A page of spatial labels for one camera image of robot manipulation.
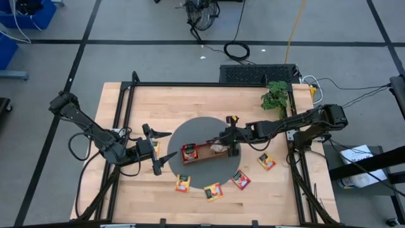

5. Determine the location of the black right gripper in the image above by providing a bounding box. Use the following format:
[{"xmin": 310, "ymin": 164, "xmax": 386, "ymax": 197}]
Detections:
[{"xmin": 220, "ymin": 122, "xmax": 247, "ymax": 158}]

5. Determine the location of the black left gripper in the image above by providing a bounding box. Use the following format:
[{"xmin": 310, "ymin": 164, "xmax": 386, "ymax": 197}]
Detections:
[{"xmin": 135, "ymin": 123, "xmax": 178, "ymax": 177}]

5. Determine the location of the beige vanilla tea packet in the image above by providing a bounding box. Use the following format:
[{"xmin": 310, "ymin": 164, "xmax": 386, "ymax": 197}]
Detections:
[{"xmin": 209, "ymin": 142, "xmax": 229, "ymax": 154}]

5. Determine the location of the red strawberry tea packet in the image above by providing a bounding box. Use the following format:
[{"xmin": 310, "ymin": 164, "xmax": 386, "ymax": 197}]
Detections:
[
  {"xmin": 230, "ymin": 169, "xmax": 252, "ymax": 191},
  {"xmin": 182, "ymin": 142, "xmax": 199, "ymax": 162}
]

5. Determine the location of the wooden three-compartment tea box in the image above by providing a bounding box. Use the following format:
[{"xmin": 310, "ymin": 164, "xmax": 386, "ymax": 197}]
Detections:
[{"xmin": 180, "ymin": 141, "xmax": 231, "ymax": 166}]

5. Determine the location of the grey round woven placemat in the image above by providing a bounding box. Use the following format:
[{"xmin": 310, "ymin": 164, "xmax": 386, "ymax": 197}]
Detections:
[{"xmin": 166, "ymin": 116, "xmax": 242, "ymax": 190}]

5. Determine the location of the green plant in white pot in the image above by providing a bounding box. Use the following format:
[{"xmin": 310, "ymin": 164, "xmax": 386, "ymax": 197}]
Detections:
[{"xmin": 259, "ymin": 80, "xmax": 291, "ymax": 120}]

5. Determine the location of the black computer case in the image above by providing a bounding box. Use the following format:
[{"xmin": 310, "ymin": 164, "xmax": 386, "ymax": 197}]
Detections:
[{"xmin": 219, "ymin": 63, "xmax": 301, "ymax": 85}]

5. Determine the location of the dark grey side table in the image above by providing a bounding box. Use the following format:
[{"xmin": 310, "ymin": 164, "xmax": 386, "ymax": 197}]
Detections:
[{"xmin": 322, "ymin": 144, "xmax": 399, "ymax": 197}]

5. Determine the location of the white paper sheet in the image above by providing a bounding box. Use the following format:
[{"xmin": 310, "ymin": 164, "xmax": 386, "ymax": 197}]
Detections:
[{"xmin": 340, "ymin": 144, "xmax": 389, "ymax": 189}]

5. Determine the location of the black rig strut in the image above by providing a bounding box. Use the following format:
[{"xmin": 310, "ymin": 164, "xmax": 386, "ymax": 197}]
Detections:
[{"xmin": 328, "ymin": 147, "xmax": 405, "ymax": 180}]

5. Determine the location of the black floor fan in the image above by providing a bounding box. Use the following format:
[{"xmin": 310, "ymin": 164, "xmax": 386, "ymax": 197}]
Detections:
[{"xmin": 184, "ymin": 0, "xmax": 221, "ymax": 32}]

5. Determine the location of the black rounded object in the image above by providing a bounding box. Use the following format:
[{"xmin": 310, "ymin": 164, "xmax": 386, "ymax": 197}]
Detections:
[{"xmin": 0, "ymin": 97, "xmax": 13, "ymax": 121}]

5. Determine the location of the grey cart base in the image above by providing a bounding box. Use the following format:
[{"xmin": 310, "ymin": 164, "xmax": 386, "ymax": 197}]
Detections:
[{"xmin": 0, "ymin": 70, "xmax": 30, "ymax": 81}]

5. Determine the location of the blue storage bin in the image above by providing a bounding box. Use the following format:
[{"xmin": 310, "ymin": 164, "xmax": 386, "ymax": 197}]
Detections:
[
  {"xmin": 0, "ymin": 32, "xmax": 19, "ymax": 71},
  {"xmin": 0, "ymin": 0, "xmax": 57, "ymax": 31}
]

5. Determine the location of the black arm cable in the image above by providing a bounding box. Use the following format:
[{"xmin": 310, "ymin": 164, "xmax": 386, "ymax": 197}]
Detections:
[{"xmin": 67, "ymin": 131, "xmax": 96, "ymax": 162}]

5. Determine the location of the coiled black cable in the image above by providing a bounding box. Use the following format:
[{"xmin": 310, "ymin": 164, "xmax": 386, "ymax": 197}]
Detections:
[{"xmin": 223, "ymin": 0, "xmax": 251, "ymax": 62}]

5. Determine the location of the white cable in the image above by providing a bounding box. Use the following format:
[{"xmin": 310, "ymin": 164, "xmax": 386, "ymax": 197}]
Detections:
[{"xmin": 300, "ymin": 75, "xmax": 324, "ymax": 105}]

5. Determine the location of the yellow hanging cable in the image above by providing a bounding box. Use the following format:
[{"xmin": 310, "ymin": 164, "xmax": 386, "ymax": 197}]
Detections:
[{"xmin": 283, "ymin": 0, "xmax": 307, "ymax": 65}]

